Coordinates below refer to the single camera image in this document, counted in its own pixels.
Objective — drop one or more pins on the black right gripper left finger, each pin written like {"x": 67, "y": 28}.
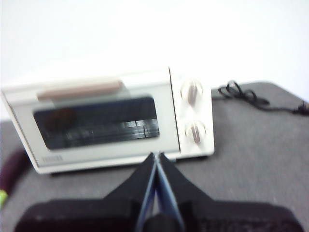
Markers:
{"x": 96, "y": 215}

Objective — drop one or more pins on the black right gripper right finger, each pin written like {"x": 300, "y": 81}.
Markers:
{"x": 217, "y": 217}

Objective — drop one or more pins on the purple toy eggplant green stem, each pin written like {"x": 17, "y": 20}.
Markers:
{"x": 12, "y": 169}

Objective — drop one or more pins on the white oven knob brown grip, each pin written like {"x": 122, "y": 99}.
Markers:
{"x": 192, "y": 91}
{"x": 195, "y": 131}

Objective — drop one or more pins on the white Toshiba toaster oven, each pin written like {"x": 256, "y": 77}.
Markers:
{"x": 195, "y": 112}

